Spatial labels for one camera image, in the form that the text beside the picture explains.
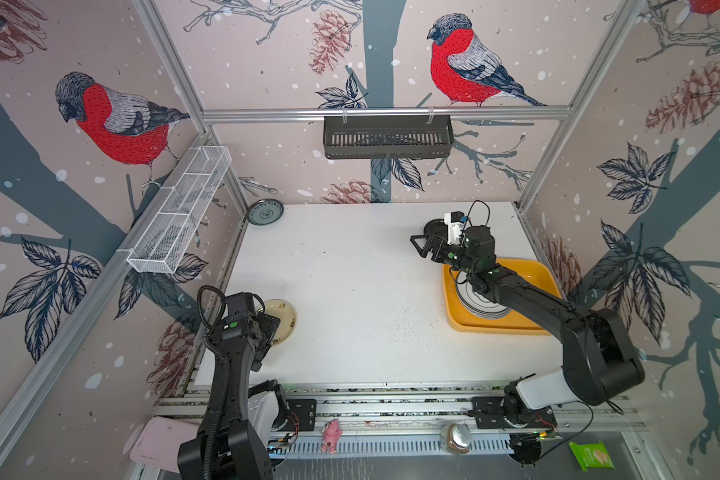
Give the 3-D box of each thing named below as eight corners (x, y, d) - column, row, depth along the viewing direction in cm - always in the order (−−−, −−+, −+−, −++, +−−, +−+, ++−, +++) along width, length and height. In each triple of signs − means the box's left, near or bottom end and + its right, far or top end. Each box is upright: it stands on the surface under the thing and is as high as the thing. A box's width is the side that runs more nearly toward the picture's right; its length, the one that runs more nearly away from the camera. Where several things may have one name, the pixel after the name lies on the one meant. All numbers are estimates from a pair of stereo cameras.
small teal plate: (246, 225, 121) (243, 219, 118) (254, 204, 129) (251, 198, 126) (280, 225, 121) (278, 219, 118) (285, 204, 129) (283, 198, 126)
